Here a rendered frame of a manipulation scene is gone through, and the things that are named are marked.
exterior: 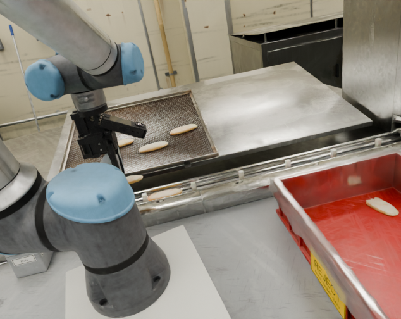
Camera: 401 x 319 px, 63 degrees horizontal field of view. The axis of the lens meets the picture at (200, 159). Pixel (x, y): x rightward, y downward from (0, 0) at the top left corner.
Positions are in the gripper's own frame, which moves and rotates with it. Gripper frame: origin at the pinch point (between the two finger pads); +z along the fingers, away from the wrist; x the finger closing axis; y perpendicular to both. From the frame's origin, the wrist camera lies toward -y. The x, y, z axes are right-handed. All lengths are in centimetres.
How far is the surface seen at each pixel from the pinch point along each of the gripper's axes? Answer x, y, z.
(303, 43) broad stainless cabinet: -168, -129, 5
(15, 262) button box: 16.5, 25.8, 7.0
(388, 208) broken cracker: 25, -59, 11
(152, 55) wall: -370, -16, 15
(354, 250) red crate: 34, -46, 12
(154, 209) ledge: 7.7, -6.3, 7.6
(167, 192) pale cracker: 0.4, -10.5, 7.8
